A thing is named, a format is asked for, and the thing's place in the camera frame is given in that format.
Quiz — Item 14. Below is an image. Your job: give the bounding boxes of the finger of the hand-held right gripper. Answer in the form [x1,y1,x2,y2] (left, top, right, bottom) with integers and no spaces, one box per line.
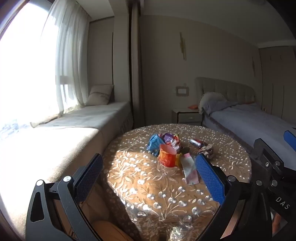
[283,130,296,149]
[253,138,285,180]

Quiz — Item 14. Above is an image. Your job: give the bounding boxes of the beige window seat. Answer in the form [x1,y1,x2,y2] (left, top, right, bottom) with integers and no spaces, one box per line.
[0,101,134,233]

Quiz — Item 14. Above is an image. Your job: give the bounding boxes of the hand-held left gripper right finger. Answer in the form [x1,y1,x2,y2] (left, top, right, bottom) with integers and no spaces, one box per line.
[195,153,273,241]

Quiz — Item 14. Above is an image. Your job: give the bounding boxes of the orange snack bag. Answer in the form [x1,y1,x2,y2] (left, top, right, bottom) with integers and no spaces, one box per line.
[158,144,177,168]

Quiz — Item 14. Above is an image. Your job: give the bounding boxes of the round table with floral cloth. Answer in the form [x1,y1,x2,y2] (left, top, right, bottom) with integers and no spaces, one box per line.
[100,123,252,241]

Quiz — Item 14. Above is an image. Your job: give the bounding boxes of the red white crumpled wrapper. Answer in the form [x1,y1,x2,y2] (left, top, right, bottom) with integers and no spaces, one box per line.
[172,134,183,152]

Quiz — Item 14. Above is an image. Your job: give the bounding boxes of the long gold wall ornament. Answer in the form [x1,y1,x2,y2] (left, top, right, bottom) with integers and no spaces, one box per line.
[180,32,187,61]

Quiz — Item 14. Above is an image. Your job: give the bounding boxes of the pink white wrapper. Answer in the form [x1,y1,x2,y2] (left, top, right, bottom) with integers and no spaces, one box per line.
[180,153,201,186]

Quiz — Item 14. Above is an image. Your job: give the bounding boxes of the beige upholstered headboard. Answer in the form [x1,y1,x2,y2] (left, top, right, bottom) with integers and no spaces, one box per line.
[195,77,256,105]

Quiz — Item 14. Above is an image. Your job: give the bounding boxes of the crumpled paper ball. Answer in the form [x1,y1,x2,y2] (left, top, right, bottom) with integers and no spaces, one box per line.
[198,144,216,160]

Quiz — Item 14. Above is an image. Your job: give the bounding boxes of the wall switch panel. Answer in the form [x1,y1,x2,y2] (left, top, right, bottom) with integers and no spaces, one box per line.
[174,86,190,96]

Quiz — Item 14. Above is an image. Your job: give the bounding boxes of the grey bed pillow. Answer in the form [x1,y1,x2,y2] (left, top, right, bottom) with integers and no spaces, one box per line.
[199,92,226,114]

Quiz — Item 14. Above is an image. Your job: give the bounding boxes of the white nightstand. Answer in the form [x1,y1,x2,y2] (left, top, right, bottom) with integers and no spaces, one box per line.
[171,108,204,127]

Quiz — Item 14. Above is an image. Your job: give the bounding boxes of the beige wardrobe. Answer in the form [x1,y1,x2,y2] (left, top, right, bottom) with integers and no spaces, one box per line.
[258,45,296,126]

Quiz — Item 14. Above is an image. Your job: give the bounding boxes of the red snack wrapper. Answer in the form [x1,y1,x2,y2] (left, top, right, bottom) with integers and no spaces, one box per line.
[189,138,208,148]

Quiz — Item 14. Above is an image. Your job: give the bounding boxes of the purple snack bag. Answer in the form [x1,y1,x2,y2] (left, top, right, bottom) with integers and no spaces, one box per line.
[163,133,177,146]

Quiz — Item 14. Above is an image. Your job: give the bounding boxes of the white sheer curtain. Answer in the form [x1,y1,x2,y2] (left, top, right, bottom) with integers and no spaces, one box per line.
[30,0,93,128]

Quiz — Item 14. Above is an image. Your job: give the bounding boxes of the orange chair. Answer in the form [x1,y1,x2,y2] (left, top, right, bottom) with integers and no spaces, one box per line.
[52,178,130,241]

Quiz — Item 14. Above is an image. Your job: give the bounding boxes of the beige cushion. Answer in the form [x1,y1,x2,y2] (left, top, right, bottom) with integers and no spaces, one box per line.
[86,85,115,106]

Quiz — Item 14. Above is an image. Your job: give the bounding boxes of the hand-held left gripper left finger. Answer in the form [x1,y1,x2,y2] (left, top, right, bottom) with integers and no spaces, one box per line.
[25,153,104,241]

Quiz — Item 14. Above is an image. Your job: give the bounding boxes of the bed with grey blanket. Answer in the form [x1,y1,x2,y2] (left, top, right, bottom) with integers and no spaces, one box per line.
[203,101,296,164]

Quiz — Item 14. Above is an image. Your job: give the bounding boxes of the blue snack bag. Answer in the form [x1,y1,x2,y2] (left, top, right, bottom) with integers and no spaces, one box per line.
[147,134,166,156]

